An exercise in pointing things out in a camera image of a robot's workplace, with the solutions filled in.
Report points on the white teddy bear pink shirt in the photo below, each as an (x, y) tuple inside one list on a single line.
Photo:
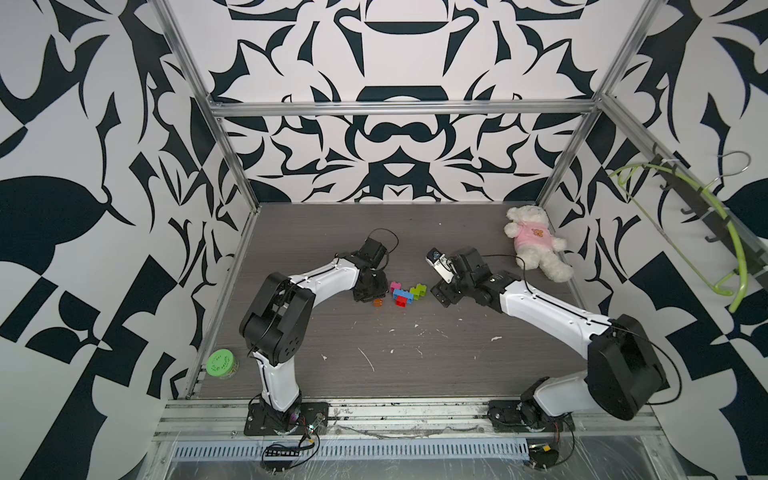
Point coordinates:
[(535, 246)]

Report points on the black connector box right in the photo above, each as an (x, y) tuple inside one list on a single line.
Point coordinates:
[(542, 457)]

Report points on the white vent grille strip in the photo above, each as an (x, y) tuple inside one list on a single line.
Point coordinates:
[(513, 449)]

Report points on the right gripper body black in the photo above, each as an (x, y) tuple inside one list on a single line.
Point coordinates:
[(453, 290)]

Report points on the green clothes hanger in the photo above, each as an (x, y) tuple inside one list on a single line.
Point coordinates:
[(723, 273)]

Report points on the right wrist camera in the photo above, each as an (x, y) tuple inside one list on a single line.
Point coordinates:
[(441, 264)]

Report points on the black wall hook rack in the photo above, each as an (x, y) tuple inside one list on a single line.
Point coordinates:
[(702, 209)]

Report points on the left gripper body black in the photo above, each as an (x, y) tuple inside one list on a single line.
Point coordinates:
[(377, 287)]

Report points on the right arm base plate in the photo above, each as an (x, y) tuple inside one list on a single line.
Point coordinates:
[(525, 416)]

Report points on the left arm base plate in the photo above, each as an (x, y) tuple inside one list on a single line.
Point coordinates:
[(263, 420)]

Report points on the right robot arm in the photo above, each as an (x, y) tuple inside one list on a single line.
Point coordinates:
[(623, 366)]

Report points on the blue long lego brick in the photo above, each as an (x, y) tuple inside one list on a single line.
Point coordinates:
[(397, 293)]

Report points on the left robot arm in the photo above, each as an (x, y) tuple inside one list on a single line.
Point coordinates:
[(275, 324)]

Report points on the black connector box left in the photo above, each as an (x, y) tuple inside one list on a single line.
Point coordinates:
[(277, 458)]

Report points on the black connector box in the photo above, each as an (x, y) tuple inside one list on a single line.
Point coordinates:
[(542, 457), (277, 458)]

